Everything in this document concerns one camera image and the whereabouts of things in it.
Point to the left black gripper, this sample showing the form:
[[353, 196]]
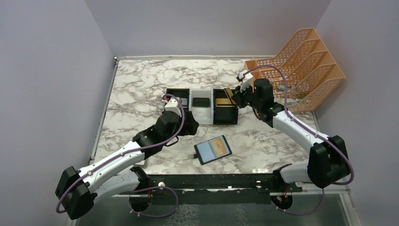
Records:
[[191, 125]]

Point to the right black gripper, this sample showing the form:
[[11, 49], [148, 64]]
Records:
[[238, 98]]

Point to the gold VIP card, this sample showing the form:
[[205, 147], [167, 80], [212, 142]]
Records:
[[224, 102], [229, 93], [218, 147]]

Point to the black white three-compartment tray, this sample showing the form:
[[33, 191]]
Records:
[[207, 116]]

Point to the black leather card holder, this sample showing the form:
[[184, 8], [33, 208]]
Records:
[[212, 150]]

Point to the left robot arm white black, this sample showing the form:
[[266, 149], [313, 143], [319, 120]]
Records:
[[78, 189]]

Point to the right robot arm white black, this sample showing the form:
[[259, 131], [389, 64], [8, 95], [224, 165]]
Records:
[[328, 161]]

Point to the black card in tray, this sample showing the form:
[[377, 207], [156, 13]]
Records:
[[201, 102]]

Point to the items inside file rack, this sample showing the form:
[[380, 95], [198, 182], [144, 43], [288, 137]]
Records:
[[294, 90]]

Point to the orange plastic file rack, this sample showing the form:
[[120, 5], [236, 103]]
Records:
[[304, 57]]

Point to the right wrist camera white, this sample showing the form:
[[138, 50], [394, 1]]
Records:
[[246, 79]]

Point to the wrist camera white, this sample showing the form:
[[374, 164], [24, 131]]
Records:
[[173, 106], [246, 79]]

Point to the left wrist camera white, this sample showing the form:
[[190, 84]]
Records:
[[173, 106]]

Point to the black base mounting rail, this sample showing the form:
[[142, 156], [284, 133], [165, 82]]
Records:
[[203, 189]]

